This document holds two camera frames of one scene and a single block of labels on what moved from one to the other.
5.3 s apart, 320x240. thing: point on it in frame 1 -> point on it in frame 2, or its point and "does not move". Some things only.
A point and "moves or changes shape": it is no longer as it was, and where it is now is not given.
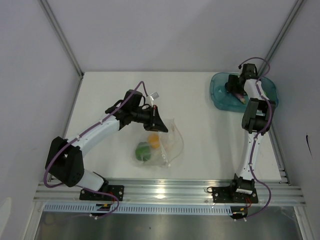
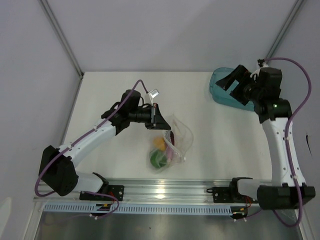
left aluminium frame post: x=63 y=37 does not move
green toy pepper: x=142 y=151 -> x=157 y=159
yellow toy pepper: x=153 y=139 -> x=159 y=142
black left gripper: x=155 y=122 does not move
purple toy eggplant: x=241 y=97 moves or changes shape
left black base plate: x=117 y=190 does not move
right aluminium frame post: x=296 y=8 does not move
